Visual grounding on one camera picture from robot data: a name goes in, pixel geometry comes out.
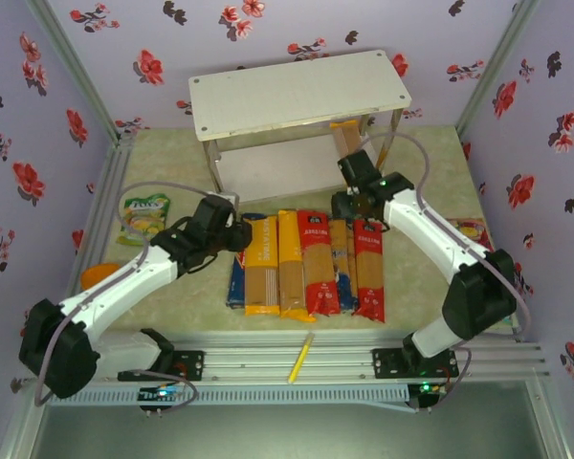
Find bright blue spaghetti bag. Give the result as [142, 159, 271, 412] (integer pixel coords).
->
[327, 218, 361, 315]

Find aluminium frame leg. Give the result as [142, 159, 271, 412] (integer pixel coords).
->
[0, 382, 50, 459]
[524, 373, 574, 459]

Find yellow pen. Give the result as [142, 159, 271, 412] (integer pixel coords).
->
[287, 332, 316, 384]

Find yellow spaghetti bag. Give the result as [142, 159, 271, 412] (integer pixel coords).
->
[276, 208, 318, 323]
[243, 214, 282, 318]
[329, 120, 365, 160]

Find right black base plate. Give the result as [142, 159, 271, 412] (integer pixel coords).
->
[371, 347, 460, 383]

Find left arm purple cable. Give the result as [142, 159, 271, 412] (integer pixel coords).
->
[33, 182, 216, 412]

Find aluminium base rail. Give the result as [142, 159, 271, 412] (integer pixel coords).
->
[98, 331, 550, 384]

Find left circuit board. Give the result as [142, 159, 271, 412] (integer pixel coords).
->
[138, 384, 187, 410]

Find orange plastic bowl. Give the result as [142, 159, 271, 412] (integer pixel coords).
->
[79, 262, 121, 291]

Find white two-tier shelf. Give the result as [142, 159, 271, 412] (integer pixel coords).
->
[188, 49, 411, 208]

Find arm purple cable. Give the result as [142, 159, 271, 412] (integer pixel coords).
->
[33, 182, 216, 412]
[362, 132, 531, 391]

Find aluminium side rail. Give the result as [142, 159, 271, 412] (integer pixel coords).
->
[62, 133, 137, 307]

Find right circuit board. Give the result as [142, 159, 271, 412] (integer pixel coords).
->
[408, 381, 450, 411]

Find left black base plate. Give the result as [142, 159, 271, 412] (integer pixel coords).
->
[117, 349, 207, 383]

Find circuit board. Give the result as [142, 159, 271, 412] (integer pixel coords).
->
[138, 384, 187, 410]
[408, 381, 450, 411]

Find blue Barilla spaghetti box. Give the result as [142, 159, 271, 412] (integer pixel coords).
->
[226, 212, 270, 311]

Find red spaghetti bag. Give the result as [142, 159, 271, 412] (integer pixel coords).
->
[351, 218, 386, 323]
[297, 212, 342, 317]

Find green candy bag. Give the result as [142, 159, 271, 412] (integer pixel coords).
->
[117, 192, 172, 248]

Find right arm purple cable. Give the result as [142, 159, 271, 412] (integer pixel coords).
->
[362, 132, 531, 391]

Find white slotted cable duct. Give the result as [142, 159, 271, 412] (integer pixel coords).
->
[46, 385, 411, 408]

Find red orange candy bag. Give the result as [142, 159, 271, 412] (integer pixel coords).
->
[446, 218, 495, 253]

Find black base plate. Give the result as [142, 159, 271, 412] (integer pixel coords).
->
[371, 347, 460, 383]
[117, 349, 207, 383]

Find aluminium corner post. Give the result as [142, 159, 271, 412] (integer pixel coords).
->
[453, 0, 542, 141]
[24, 0, 136, 150]

